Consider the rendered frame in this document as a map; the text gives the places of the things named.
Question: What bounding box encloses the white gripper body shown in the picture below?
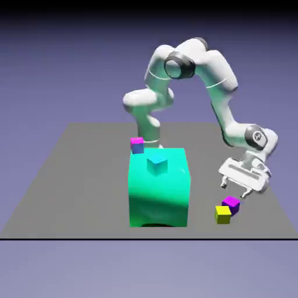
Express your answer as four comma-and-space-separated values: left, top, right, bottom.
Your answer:
218, 157, 271, 194

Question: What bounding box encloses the small purple cube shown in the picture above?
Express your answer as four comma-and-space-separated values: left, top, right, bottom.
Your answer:
221, 196, 241, 216

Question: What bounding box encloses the small yellow cube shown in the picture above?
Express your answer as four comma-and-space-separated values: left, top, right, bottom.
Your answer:
214, 205, 232, 225

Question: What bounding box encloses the small cyan cube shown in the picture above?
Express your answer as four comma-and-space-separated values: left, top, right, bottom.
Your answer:
146, 155, 168, 177

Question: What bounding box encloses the small magenta cube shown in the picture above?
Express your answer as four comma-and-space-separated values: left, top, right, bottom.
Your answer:
130, 137, 145, 155

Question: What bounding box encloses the large green box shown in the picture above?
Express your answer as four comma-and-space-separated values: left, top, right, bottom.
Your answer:
128, 147, 191, 228

